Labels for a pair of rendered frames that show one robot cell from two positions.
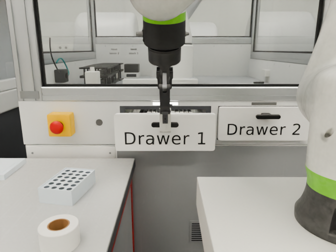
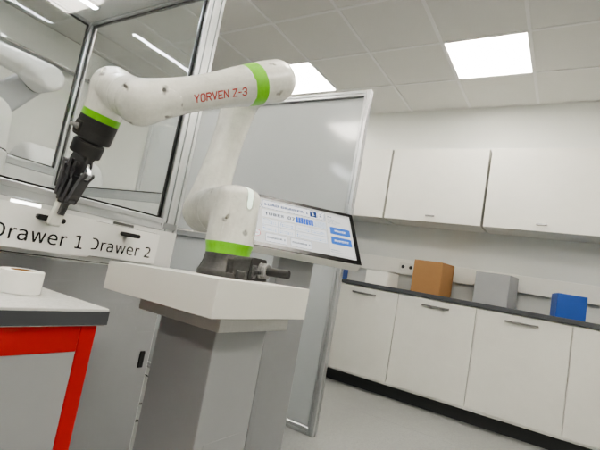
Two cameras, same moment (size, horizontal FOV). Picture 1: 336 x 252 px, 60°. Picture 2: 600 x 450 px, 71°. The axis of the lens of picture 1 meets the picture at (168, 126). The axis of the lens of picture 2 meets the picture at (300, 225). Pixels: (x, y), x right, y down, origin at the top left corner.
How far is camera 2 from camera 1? 73 cm
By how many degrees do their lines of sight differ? 61
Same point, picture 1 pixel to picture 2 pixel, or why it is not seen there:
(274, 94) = (133, 218)
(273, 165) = not seen: hidden behind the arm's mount
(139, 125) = (14, 216)
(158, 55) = (89, 147)
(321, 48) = (204, 178)
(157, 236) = not seen: outside the picture
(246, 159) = (99, 279)
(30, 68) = not seen: outside the picture
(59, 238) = (38, 276)
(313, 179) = (215, 245)
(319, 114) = (221, 207)
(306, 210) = (210, 265)
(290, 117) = (144, 240)
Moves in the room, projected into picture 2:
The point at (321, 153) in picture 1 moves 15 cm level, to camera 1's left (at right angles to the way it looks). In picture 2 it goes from (221, 228) to (179, 216)
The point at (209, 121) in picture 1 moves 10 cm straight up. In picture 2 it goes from (89, 226) to (97, 192)
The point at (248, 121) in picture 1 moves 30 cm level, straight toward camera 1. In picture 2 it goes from (110, 237) to (146, 245)
